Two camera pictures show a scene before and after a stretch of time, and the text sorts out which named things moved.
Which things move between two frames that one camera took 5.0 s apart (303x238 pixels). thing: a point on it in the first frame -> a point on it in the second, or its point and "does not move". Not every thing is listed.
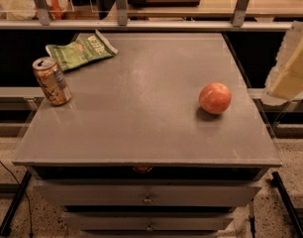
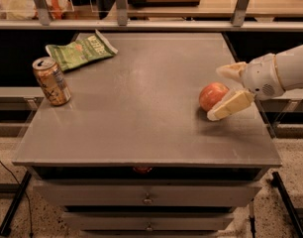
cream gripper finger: [292, 71] -> [238, 100]
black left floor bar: [4, 229] does not move
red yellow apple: [215, 97] does not move
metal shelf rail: [122, 25] does not move
